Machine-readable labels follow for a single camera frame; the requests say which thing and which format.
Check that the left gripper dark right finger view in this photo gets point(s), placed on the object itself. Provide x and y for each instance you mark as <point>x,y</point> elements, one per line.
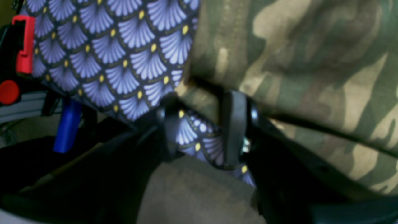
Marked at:
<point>295,186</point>

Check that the left gripper dark left finger view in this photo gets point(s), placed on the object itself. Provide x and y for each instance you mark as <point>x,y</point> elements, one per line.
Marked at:
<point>107,186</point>

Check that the camouflage T-shirt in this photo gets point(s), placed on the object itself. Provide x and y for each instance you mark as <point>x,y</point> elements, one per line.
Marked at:
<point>323,71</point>

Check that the blue fan-pattern table cloth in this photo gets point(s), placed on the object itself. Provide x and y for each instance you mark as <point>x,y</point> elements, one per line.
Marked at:
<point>122,57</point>

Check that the red black side clamp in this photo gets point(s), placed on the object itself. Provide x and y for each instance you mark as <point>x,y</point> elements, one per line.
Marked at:
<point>16,56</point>

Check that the blue clamp handle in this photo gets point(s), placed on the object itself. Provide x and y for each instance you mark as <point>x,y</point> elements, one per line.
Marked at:
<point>68,125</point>

